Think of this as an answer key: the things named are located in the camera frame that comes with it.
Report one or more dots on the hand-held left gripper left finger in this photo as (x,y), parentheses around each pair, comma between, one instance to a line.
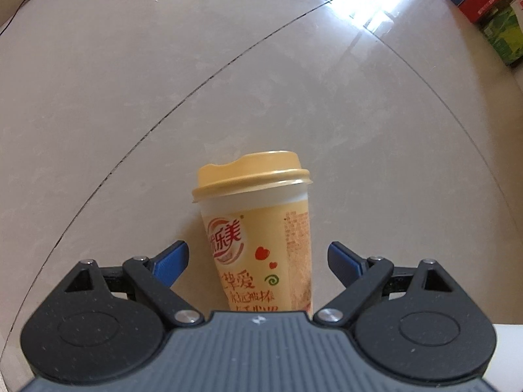
(171,259)

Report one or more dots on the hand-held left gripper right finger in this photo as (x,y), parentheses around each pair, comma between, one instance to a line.
(346,261)

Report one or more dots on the yellow milk tea cup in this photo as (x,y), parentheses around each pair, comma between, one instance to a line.
(245,220)

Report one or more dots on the green cardboard box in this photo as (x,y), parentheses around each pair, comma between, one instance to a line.
(504,34)

